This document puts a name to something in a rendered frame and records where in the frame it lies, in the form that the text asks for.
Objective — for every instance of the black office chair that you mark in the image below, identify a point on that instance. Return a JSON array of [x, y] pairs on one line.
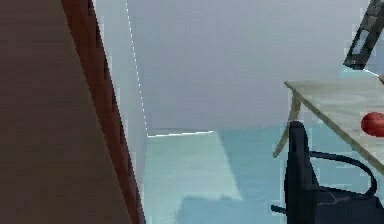
[[303, 180]]

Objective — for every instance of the red apple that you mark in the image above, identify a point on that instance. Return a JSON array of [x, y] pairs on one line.
[[374, 124]]

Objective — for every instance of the brown room door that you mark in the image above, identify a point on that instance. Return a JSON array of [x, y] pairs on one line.
[[50, 116]]

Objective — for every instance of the pale green table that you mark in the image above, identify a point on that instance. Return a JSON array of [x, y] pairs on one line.
[[346, 103]]

